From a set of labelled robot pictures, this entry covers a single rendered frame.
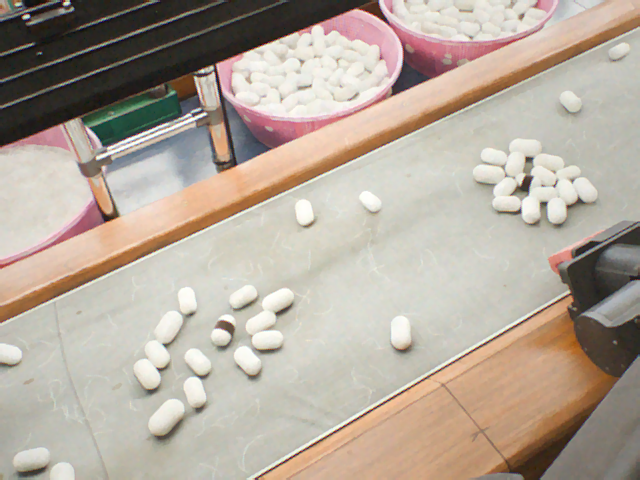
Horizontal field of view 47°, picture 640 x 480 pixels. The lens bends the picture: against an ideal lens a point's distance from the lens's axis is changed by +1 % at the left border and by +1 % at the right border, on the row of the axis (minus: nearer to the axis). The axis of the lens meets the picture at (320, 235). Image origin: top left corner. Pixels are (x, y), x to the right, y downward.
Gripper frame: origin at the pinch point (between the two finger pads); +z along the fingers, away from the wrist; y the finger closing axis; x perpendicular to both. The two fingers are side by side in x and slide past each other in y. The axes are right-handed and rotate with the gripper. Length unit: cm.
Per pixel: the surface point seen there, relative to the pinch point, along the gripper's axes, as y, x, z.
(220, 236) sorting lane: 28.1, -14.8, 19.8
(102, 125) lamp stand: 33, -32, 46
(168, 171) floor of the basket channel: 28, -23, 40
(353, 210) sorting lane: 13.0, -11.3, 16.2
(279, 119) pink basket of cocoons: 13.6, -24.0, 27.7
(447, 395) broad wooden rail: 19.1, 3.5, -6.0
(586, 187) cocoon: -10.2, -4.0, 5.1
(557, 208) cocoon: -5.3, -3.7, 4.5
